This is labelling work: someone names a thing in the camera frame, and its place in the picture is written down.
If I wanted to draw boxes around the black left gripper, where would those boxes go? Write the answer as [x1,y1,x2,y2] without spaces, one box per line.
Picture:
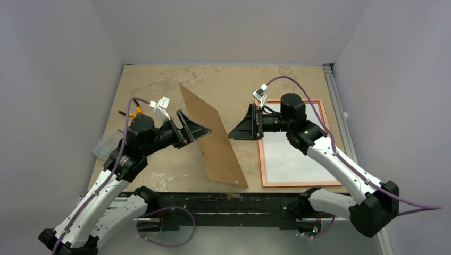
[143,109,211,156]

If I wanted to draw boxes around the red wooden picture frame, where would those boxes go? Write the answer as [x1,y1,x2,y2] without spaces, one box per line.
[254,98,343,188]

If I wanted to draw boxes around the brown cardboard backing board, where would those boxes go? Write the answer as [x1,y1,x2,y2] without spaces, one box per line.
[179,84,248,188]

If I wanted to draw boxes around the landscape photo print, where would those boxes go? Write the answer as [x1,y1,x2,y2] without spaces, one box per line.
[263,103,337,183]

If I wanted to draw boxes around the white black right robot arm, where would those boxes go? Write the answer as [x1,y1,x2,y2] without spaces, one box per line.
[228,89,399,237]

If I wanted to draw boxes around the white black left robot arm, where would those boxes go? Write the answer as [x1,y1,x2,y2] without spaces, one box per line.
[39,97,211,254]

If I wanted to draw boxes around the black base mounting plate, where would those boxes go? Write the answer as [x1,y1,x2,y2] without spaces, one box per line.
[135,192,332,232]

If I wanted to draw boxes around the clear plastic parts box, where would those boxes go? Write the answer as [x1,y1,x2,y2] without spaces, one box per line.
[92,129,123,161]

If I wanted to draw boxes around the orange handled pliers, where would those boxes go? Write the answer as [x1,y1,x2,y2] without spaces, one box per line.
[118,99,151,118]

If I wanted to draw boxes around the aluminium rail right side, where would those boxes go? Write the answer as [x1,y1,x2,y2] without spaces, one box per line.
[322,64,358,163]

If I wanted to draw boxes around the aluminium rail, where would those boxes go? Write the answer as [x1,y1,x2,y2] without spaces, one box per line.
[79,195,353,224]
[322,64,358,163]

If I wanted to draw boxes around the aluminium front rail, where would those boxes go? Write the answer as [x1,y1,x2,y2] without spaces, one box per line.
[79,195,353,224]

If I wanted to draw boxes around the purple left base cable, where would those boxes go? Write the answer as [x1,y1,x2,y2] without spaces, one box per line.
[136,206,196,248]

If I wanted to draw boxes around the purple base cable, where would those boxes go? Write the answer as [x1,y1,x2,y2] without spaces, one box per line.
[296,212,337,240]
[136,206,196,248]

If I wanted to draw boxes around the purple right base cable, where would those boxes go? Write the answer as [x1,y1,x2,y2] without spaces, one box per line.
[296,212,337,240]

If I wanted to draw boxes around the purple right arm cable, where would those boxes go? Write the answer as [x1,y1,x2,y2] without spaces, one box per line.
[266,75,443,217]

